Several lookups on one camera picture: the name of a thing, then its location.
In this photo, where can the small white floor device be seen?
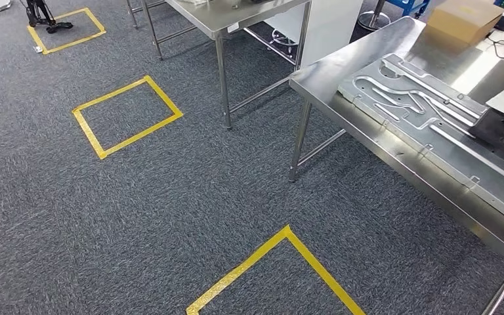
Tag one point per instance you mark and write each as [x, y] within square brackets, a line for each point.
[39, 49]

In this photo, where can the brown cardboard box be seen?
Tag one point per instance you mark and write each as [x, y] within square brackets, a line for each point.
[465, 19]

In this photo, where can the blue storage rack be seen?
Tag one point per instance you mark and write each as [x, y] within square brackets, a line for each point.
[408, 6]

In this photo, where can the black plastic plate holder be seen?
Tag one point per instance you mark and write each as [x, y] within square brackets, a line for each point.
[495, 130]

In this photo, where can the machined aluminium fixture plate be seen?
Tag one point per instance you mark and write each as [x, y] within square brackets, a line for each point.
[408, 117]

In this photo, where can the stainless steel table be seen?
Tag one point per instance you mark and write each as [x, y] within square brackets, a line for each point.
[217, 17]

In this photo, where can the stanchion with chrome base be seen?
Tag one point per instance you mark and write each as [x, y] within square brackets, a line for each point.
[373, 21]

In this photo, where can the black tripod stand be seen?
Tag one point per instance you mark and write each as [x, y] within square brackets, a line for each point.
[39, 13]

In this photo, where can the stainless steel workbench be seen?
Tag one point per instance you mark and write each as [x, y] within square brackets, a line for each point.
[365, 65]

